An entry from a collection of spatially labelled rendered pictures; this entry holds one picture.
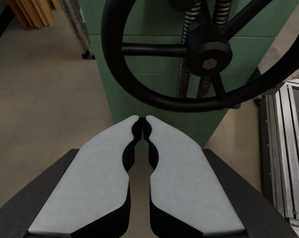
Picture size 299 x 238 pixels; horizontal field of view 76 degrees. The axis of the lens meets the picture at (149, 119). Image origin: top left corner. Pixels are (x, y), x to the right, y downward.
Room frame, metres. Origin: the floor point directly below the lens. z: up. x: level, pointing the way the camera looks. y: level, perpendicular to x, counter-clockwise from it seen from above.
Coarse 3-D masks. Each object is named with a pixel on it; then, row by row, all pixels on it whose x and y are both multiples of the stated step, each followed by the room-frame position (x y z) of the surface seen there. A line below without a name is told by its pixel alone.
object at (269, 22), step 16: (80, 0) 0.39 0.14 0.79; (96, 0) 0.39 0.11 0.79; (144, 0) 0.39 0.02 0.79; (160, 0) 0.40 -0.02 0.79; (208, 0) 0.40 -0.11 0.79; (240, 0) 0.40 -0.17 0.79; (288, 0) 0.40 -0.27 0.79; (96, 16) 0.39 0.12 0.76; (128, 16) 0.39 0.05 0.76; (144, 16) 0.39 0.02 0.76; (160, 16) 0.40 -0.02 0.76; (176, 16) 0.40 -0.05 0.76; (256, 16) 0.40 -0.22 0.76; (272, 16) 0.40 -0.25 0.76; (288, 16) 0.40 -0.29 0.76; (96, 32) 0.39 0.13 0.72; (128, 32) 0.39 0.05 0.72; (144, 32) 0.39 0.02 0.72; (160, 32) 0.40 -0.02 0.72; (176, 32) 0.40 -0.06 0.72; (240, 32) 0.40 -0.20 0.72; (256, 32) 0.40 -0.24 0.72; (272, 32) 0.40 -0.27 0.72
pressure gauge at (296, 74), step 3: (294, 72) 0.34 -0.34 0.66; (297, 72) 0.34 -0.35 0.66; (291, 75) 0.34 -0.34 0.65; (294, 75) 0.34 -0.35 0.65; (297, 75) 0.34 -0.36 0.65; (288, 78) 0.34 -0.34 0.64; (291, 78) 0.34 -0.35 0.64; (294, 78) 0.34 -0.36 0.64; (282, 81) 0.34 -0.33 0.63; (285, 81) 0.34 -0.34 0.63; (288, 81) 0.34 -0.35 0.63
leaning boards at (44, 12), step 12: (12, 0) 1.48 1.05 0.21; (24, 0) 1.45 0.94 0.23; (36, 0) 1.52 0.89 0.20; (48, 0) 1.77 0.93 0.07; (24, 12) 1.49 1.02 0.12; (36, 12) 1.51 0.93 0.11; (48, 12) 1.54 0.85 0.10; (24, 24) 1.45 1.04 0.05; (36, 24) 1.45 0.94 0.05; (48, 24) 1.52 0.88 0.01
